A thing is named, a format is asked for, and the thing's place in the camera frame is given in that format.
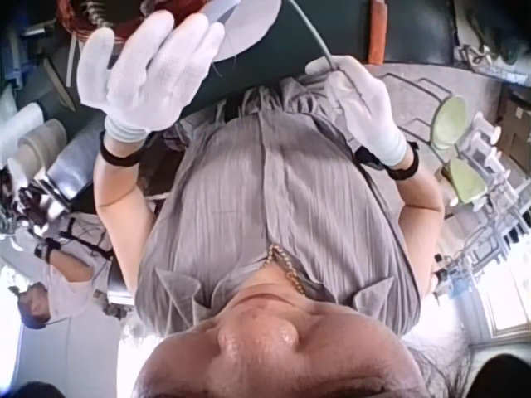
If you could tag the white round disc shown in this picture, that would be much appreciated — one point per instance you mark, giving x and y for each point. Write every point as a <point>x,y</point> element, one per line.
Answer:
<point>257,29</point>

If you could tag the green round stool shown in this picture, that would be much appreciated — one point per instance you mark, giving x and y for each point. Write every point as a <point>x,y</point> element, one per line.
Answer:
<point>450,122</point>
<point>466,182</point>

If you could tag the white paper roll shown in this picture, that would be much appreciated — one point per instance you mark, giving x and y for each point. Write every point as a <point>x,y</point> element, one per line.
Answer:
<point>20,122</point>

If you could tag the silver metal machine part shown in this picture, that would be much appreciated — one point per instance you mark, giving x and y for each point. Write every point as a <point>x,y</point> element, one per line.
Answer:
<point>54,203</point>

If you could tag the brown cardboard cartons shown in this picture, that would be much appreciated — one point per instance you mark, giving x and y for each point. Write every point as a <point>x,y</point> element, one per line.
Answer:
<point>516,124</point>

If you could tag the beige paper roll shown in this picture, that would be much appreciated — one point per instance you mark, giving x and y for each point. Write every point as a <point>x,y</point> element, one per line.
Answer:
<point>41,141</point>

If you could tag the white plastic bobbin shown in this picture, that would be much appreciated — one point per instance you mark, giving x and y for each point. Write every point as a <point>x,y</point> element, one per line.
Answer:
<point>483,144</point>
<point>491,161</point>
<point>487,124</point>

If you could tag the person's left hand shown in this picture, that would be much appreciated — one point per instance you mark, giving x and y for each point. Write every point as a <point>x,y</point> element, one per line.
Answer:
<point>141,83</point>

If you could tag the orange wooden stick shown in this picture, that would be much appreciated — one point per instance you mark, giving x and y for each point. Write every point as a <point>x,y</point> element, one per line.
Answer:
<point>377,33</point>

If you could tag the black wrist band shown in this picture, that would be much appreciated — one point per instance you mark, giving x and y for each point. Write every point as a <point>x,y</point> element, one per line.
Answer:
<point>404,173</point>
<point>120,160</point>

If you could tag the person's right hand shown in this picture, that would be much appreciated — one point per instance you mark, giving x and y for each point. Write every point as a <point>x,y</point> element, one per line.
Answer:
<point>369,112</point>

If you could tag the blue plastic crate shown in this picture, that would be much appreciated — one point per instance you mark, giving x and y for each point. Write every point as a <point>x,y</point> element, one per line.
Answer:
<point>14,58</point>

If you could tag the dark grey foil roll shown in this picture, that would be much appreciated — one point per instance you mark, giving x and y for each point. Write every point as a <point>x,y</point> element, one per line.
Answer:
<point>76,161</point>

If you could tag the white window frame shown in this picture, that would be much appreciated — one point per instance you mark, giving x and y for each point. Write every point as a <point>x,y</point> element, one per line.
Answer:
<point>508,307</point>

